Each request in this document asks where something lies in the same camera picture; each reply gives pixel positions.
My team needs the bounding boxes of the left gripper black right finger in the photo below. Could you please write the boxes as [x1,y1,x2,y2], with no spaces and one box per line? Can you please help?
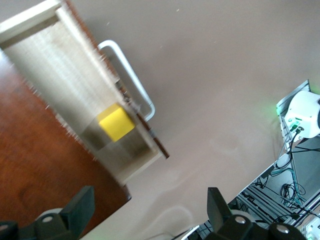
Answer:
[204,187,308,240]

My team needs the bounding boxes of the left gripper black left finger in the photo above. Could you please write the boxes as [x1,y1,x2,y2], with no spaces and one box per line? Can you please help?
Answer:
[0,185,95,240]

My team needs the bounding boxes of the yellow cube block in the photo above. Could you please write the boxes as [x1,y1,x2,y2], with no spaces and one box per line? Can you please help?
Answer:
[96,103,138,143]

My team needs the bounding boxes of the wooden drawer with white handle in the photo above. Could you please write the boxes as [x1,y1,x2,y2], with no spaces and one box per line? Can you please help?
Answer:
[0,0,171,187]

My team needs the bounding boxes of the dark brown wooden cabinet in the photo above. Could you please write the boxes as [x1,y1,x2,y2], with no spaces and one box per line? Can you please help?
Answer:
[0,48,133,240]

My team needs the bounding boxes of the brown table cover mat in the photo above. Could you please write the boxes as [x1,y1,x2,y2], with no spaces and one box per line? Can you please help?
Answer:
[62,0,320,240]

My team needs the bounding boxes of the aluminium table frame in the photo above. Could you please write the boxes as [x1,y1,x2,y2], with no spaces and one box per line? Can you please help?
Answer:
[233,139,320,240]

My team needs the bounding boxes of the black coiled cable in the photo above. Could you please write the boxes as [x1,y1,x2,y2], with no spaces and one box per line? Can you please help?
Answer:
[279,182,308,210]

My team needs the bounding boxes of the black right base cables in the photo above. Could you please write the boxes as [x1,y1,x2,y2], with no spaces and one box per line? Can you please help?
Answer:
[279,123,320,161]

